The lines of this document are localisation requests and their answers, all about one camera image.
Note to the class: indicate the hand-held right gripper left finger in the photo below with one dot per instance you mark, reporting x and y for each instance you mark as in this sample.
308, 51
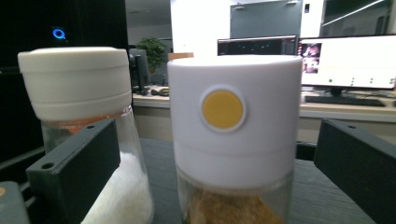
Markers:
77, 168

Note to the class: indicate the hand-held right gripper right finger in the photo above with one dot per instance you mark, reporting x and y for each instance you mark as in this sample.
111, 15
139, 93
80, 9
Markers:
361, 168

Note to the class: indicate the glass jar with white granules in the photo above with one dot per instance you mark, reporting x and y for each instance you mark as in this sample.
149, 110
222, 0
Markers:
77, 87

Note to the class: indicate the glass jar with brown seasoning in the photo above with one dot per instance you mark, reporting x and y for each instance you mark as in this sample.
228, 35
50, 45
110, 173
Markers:
233, 140

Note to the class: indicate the black keyboard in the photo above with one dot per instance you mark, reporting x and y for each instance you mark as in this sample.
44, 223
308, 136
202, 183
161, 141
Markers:
344, 101

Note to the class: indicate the bright computer monitor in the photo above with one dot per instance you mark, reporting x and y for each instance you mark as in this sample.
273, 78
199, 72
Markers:
355, 60

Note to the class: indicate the black office monitor back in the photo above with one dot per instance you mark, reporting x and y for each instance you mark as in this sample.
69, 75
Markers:
139, 70

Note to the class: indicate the green potted plant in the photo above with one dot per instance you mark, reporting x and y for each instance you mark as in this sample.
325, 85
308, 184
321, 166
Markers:
154, 51

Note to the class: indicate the black cabinet with blue light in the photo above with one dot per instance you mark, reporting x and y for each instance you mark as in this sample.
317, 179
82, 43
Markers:
18, 25

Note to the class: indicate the dark computer monitor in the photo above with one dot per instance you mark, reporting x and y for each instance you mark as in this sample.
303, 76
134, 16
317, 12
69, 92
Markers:
258, 46

